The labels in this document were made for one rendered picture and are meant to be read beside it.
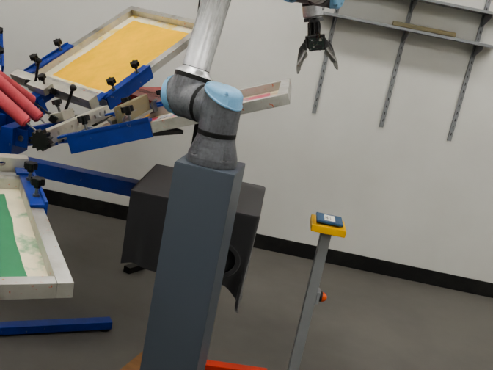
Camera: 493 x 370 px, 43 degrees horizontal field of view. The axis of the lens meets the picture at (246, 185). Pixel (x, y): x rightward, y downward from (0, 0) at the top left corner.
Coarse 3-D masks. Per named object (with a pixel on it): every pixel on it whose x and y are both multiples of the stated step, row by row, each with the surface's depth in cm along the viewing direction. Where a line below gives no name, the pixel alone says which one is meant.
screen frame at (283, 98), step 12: (264, 84) 262; (276, 84) 261; (288, 84) 237; (276, 96) 208; (288, 96) 208; (252, 108) 210; (264, 108) 210; (156, 120) 215; (168, 120) 213; (180, 120) 213; (192, 120) 213
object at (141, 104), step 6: (138, 96) 256; (144, 96) 256; (126, 102) 235; (132, 102) 238; (138, 102) 246; (144, 102) 254; (114, 108) 223; (138, 108) 244; (144, 108) 252; (150, 108) 263; (114, 114) 224; (120, 114) 223; (132, 114) 235; (138, 114) 242; (120, 120) 224
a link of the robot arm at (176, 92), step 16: (208, 0) 183; (224, 0) 184; (208, 16) 183; (224, 16) 186; (192, 32) 186; (208, 32) 184; (192, 48) 185; (208, 48) 185; (192, 64) 185; (208, 64) 186; (176, 80) 185; (192, 80) 184; (208, 80) 186; (176, 96) 185; (176, 112) 188
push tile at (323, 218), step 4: (316, 212) 239; (316, 216) 235; (320, 216) 235; (324, 216) 236; (328, 216) 237; (332, 216) 238; (336, 216) 240; (316, 220) 231; (320, 220) 231; (324, 220) 231; (328, 220) 232; (332, 220) 233; (336, 220) 234; (340, 220) 235; (332, 224) 231; (336, 224) 230; (340, 224) 231
